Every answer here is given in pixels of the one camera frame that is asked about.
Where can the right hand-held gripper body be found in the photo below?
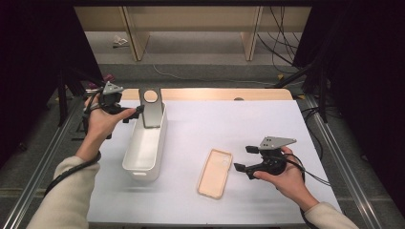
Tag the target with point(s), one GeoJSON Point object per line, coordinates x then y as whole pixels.
{"type": "Point", "coordinates": [270, 162]}

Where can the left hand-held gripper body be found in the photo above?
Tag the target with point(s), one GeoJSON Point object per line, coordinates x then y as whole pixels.
{"type": "Point", "coordinates": [111, 101]}

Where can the beige phone case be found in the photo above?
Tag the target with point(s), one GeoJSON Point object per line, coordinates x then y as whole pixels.
{"type": "Point", "coordinates": [214, 176]}

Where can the white plastic storage box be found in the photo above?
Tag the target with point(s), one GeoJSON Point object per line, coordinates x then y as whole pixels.
{"type": "Point", "coordinates": [144, 149]}

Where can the person's left hand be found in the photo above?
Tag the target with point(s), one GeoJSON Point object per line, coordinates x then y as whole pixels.
{"type": "Point", "coordinates": [98, 127]}

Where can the person's right hand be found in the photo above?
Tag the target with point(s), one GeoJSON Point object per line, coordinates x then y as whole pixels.
{"type": "Point", "coordinates": [291, 184]}

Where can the purple object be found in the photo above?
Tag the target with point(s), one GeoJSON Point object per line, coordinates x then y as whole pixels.
{"type": "Point", "coordinates": [108, 78]}

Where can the black metal stand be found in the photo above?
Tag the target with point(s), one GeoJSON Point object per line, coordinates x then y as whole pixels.
{"type": "Point", "coordinates": [62, 95]}
{"type": "Point", "coordinates": [323, 95]}

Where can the white table cover sheet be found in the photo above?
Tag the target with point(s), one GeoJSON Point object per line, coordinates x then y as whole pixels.
{"type": "Point", "coordinates": [207, 127]}

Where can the crumpled white paper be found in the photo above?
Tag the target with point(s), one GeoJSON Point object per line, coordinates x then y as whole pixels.
{"type": "Point", "coordinates": [120, 41]}

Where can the wooden table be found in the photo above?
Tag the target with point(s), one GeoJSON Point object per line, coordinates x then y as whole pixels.
{"type": "Point", "coordinates": [207, 94]}

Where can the black curtain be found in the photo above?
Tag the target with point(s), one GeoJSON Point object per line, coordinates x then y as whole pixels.
{"type": "Point", "coordinates": [31, 63]}
{"type": "Point", "coordinates": [366, 79]}

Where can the wooden shelf unit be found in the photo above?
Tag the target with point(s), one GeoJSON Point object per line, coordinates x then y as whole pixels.
{"type": "Point", "coordinates": [191, 19]}

